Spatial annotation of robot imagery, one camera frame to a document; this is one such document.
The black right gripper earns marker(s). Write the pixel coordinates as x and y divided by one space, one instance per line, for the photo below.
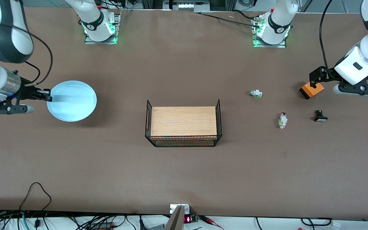
27 92

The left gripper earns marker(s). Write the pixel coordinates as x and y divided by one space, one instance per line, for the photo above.
325 73

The light blue round plate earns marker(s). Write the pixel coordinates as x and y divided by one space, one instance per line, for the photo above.
73 102

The red push button switch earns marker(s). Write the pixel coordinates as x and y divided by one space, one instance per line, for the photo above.
283 121

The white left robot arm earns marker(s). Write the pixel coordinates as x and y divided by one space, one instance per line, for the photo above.
276 19

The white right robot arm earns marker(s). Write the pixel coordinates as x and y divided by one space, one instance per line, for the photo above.
91 19

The black button with white cap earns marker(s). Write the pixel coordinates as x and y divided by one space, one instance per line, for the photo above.
320 118

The orange box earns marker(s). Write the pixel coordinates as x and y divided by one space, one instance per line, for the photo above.
311 91

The wooden board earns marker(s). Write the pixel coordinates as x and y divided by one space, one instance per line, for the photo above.
184 121

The black power adapter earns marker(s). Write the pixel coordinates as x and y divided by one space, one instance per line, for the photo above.
104 226

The grey power adapter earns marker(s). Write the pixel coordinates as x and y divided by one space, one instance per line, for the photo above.
155 227

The grey metal bar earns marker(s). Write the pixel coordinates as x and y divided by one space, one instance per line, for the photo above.
175 222

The red digit display module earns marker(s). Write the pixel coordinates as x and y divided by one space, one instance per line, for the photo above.
187 219

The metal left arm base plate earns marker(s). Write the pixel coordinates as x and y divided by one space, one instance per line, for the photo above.
270 46

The green push button switch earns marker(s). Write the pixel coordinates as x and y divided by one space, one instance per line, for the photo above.
256 93

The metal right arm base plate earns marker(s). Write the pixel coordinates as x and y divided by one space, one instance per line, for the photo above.
101 42

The white device on frame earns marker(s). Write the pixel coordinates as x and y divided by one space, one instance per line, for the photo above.
186 5

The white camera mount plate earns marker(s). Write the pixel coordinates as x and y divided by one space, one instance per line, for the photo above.
186 209

